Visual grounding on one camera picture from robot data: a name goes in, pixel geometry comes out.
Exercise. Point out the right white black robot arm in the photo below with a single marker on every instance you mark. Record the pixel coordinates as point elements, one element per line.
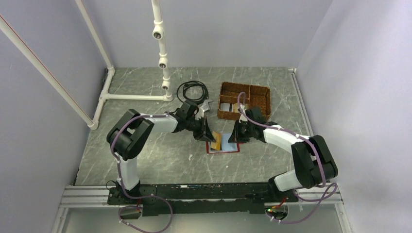
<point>313,163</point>

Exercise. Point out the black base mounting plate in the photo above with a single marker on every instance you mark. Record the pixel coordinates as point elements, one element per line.
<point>163,199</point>

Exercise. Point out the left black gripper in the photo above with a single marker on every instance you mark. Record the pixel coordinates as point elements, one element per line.
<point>204,129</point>

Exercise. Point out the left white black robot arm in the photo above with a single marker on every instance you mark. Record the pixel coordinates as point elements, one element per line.
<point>128,138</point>

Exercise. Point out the brown woven basket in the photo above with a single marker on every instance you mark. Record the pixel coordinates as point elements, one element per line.
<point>256,96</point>

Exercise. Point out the white pvc pipe frame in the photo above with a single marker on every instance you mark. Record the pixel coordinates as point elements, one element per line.
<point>54,71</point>

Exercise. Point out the red handled adjustable wrench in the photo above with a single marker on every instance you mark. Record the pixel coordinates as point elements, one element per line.
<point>204,107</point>

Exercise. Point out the cards in basket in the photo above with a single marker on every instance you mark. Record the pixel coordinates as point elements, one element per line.
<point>230,107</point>

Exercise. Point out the aluminium extrusion rail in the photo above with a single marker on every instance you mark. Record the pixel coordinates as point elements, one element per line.
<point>97,196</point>

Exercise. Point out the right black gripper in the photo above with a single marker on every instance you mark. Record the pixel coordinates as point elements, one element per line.
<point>236,137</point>

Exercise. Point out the red leather card holder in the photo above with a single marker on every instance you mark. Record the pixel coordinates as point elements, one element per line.
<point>226,147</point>

